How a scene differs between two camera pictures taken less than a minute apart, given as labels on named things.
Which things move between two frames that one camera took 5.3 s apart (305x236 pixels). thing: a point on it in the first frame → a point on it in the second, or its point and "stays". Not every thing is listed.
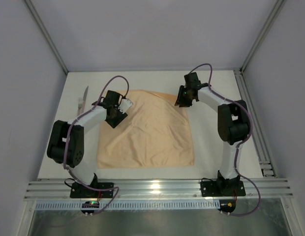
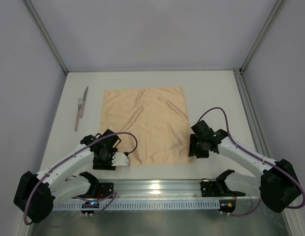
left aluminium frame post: [45, 32] stays
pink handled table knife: [84, 97] stays
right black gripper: [181, 97] → [195, 152]
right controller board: [227, 205] stays
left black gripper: [117, 118] → [103, 166]
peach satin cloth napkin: [154, 133] stays
